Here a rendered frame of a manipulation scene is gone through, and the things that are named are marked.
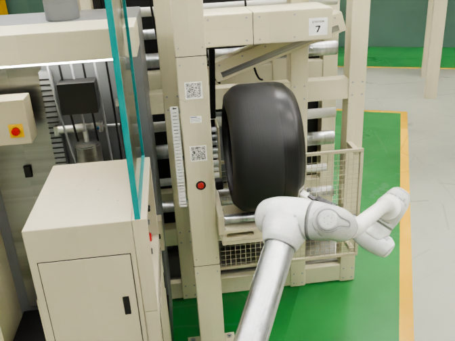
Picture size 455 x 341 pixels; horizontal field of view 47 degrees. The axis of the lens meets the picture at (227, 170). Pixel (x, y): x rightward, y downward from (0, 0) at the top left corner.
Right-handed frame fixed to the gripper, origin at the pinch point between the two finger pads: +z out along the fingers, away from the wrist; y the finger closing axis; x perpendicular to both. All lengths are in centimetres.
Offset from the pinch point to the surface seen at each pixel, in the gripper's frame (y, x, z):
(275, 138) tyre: -25.3, -1.1, 20.0
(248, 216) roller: 16.0, -16.5, 19.0
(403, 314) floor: 108, 37, -63
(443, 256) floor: 134, 108, -64
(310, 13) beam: -41, 59, 46
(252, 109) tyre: -29.9, 1.7, 34.8
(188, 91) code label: -32, -9, 61
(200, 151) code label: -8, -16, 48
